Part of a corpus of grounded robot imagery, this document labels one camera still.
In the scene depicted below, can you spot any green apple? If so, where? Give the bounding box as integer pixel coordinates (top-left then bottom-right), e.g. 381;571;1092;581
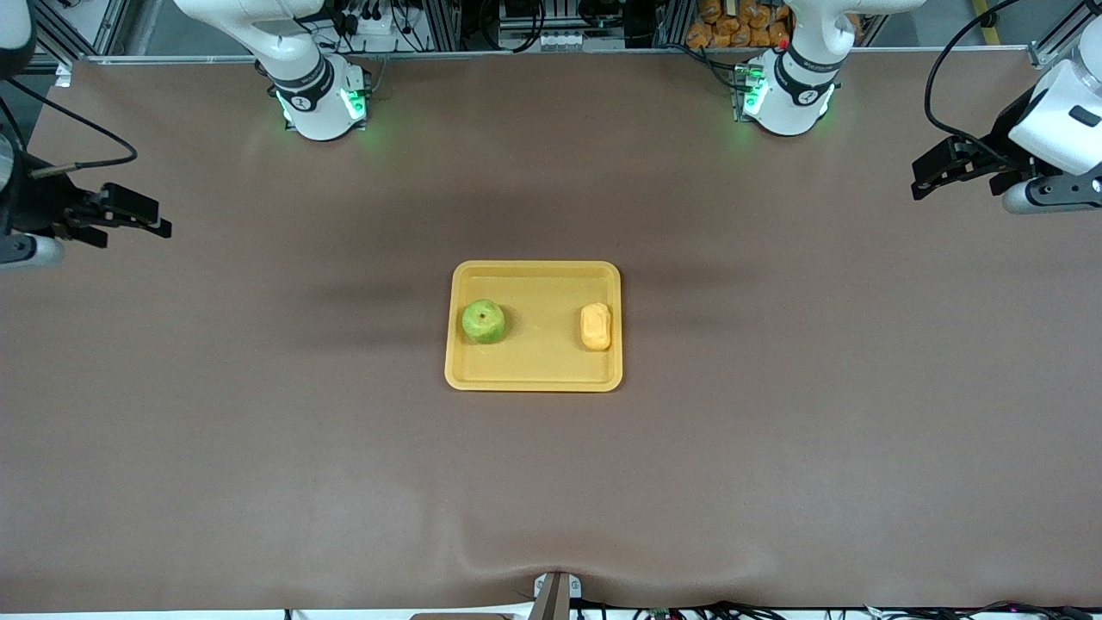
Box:
461;298;507;345

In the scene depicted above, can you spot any yellow potato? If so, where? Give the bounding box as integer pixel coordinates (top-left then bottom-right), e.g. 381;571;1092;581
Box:
579;302;613;351

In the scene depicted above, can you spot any yellow plastic tray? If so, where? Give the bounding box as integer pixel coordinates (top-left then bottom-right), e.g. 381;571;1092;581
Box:
444;260;623;394

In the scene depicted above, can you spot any bag of orange items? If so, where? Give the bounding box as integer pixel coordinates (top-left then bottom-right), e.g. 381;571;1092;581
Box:
686;0;793;49

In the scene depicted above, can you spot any white power strip with plugs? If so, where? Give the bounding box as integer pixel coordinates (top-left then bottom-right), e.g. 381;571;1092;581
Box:
331;0;406;40

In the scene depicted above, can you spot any white multi-socket strip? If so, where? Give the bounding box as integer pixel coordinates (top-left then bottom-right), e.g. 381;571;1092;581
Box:
499;30;595;51

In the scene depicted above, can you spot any brown table mat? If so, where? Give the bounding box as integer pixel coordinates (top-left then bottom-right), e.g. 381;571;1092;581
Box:
0;47;1102;614

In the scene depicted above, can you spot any metal table clamp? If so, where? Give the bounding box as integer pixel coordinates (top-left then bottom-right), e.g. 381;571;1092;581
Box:
532;571;583;620

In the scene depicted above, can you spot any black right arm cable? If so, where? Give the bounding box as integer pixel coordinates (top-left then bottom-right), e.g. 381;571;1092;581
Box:
0;77;139;179

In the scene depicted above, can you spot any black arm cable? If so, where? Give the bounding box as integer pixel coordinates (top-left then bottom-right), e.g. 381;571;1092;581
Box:
926;0;1073;164
0;77;139;179

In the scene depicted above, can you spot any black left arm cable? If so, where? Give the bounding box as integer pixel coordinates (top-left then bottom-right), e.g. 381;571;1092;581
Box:
926;0;1073;164

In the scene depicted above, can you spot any aluminium table frame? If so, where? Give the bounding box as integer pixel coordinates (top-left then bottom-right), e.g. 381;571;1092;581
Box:
0;0;1102;87

